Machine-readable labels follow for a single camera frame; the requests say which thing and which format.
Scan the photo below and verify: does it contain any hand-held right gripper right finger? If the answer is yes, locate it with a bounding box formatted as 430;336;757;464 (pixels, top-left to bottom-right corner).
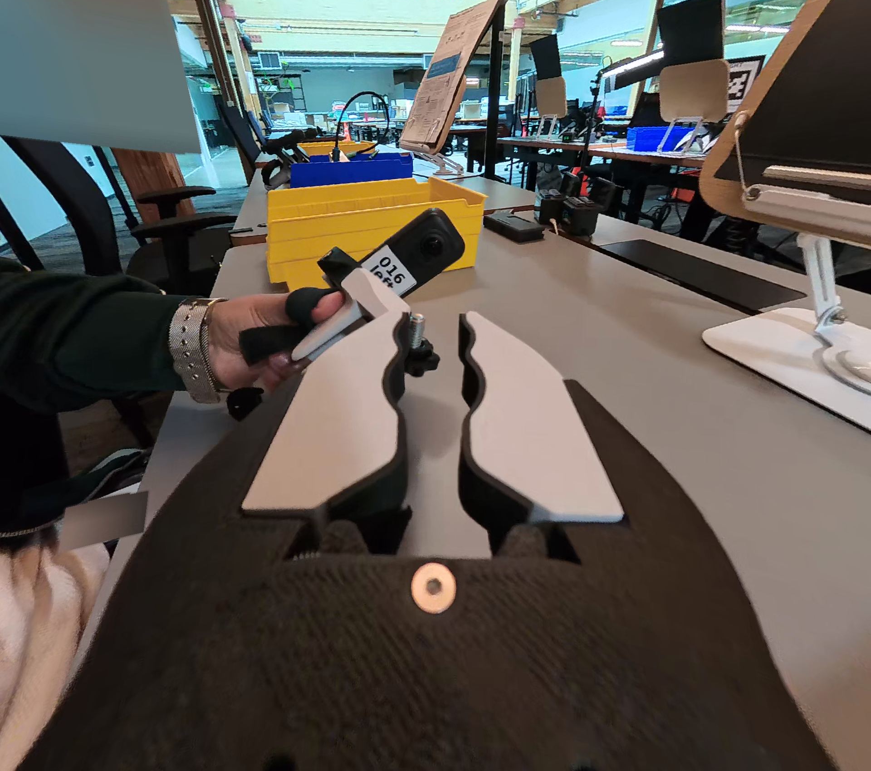
459;312;625;525

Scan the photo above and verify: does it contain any grey desk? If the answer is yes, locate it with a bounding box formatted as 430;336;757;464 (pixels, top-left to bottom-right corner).
68;169;871;771

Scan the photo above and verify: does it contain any flat black device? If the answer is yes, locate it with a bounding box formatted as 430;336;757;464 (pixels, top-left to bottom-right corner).
483;211;547;243

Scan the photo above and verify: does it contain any long wooden work table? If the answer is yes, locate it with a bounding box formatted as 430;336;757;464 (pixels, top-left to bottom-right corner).
497;135;709;170

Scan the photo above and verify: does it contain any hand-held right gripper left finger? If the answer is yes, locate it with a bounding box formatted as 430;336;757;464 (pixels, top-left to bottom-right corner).
241;308;409;525

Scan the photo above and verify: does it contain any black office chair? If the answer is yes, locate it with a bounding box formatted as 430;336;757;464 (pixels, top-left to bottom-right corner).
0;135;235;299

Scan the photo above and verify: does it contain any black knob screw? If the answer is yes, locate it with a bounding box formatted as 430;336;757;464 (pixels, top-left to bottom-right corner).
405;313;441;379

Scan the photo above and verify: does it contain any dark green zip jacket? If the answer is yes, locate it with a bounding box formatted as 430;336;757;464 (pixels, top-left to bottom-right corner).
0;390;151;541

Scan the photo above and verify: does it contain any person's left hand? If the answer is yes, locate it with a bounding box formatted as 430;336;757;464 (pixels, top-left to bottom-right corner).
206;291;346;394

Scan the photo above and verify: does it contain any black board on white stand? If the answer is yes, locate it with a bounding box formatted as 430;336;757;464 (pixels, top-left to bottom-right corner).
700;0;871;432

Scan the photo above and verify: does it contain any wooden support post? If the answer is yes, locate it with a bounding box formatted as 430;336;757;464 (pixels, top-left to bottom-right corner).
112;148;196;221

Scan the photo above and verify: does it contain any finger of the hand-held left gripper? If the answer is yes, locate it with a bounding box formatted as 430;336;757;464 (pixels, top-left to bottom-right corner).
342;268;412;324

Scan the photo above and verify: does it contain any marker sign on far desk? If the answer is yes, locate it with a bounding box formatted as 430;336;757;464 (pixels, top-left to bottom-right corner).
727;55;766;115

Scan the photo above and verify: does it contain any silver mesh wristwatch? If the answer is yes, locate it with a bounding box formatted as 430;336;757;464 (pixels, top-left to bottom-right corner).
169;298;230;405

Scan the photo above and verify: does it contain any brown board on white stand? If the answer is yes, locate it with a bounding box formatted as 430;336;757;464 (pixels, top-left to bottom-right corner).
398;0;510;176

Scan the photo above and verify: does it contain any black and beige panel board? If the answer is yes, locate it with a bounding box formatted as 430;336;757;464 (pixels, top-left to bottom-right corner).
529;34;569;139
656;0;730;136

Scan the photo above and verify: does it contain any black gooseneck cable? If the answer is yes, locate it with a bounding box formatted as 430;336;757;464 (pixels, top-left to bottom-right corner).
331;92;392;163

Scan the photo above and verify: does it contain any person's left forearm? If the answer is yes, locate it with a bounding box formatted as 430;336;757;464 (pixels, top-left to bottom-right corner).
0;268;188;411

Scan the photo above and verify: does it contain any blue plastic bin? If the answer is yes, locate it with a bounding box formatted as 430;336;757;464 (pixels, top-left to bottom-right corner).
289;152;415;190
626;127;696;154

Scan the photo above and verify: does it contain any light bar on stand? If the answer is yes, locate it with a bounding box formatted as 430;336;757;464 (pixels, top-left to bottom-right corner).
597;49;665;93

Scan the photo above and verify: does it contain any yellow plastic bin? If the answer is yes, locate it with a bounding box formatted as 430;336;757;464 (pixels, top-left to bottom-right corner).
267;176;487;292
299;140;378;161

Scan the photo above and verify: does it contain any black steel pole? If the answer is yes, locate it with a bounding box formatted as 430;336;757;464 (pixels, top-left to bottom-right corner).
486;0;516;181

